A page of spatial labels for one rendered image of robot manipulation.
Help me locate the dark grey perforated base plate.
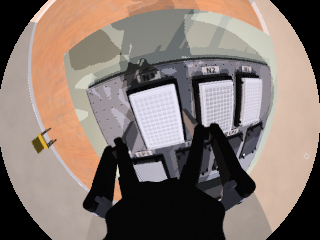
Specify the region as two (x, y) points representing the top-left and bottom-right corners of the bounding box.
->
(86, 59), (271, 185)

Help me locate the grey button panel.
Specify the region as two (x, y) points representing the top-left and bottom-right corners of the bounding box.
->
(197, 178), (223, 198)

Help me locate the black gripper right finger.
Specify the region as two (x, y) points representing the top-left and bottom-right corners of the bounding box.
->
(165, 109), (256, 220)

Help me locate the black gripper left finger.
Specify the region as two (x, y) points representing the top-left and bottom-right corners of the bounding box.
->
(83, 121), (147, 221)

